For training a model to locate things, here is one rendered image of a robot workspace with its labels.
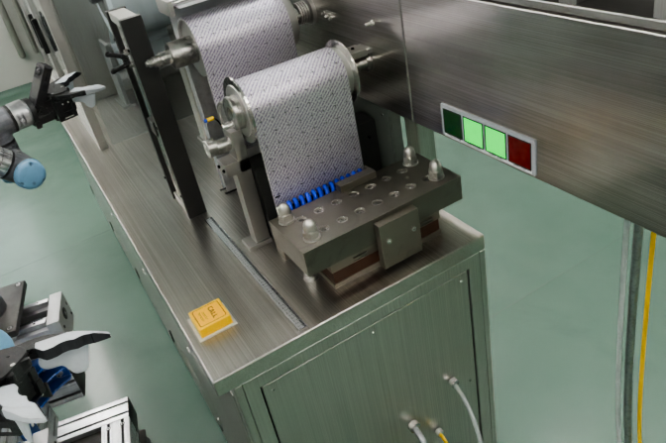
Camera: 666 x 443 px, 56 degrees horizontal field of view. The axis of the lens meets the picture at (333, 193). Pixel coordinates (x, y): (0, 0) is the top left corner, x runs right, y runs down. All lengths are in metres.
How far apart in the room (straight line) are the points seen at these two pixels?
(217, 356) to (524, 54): 0.78
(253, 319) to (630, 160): 0.77
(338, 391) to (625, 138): 0.79
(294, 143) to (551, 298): 1.53
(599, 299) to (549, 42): 1.73
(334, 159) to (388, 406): 0.59
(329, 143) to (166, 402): 1.44
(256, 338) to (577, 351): 1.43
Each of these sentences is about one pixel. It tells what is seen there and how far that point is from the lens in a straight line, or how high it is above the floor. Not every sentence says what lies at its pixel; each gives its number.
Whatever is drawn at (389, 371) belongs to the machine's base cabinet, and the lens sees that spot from 1.46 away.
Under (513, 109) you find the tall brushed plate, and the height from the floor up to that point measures 1.26.
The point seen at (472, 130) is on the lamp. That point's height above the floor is 1.19.
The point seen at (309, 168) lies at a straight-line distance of 1.39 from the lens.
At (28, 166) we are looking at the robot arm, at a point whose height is 1.15.
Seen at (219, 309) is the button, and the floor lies 0.92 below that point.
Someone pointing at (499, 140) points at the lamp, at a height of 1.19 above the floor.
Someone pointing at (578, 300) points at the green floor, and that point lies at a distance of 2.61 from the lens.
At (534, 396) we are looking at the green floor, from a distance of 2.27.
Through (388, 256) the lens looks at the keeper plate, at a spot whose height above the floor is 0.94.
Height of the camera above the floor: 1.74
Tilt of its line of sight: 31 degrees down
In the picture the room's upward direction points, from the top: 12 degrees counter-clockwise
